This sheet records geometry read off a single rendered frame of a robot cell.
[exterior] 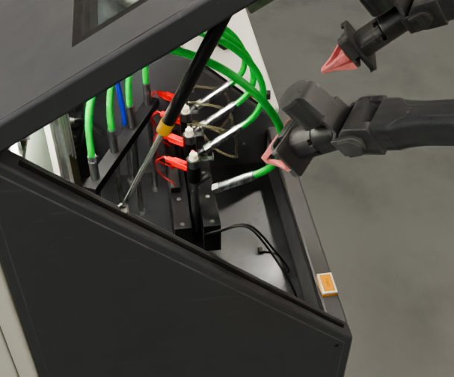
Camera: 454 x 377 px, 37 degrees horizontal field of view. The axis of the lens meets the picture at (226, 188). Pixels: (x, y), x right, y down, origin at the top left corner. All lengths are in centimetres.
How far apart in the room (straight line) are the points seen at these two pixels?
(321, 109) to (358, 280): 168
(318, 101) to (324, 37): 302
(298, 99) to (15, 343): 61
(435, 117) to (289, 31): 317
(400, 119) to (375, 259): 181
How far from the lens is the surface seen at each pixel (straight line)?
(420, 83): 374
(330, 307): 134
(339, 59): 139
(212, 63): 111
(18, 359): 123
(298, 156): 112
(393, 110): 97
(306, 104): 101
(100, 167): 140
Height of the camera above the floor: 201
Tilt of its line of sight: 43 degrees down
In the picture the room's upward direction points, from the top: 1 degrees clockwise
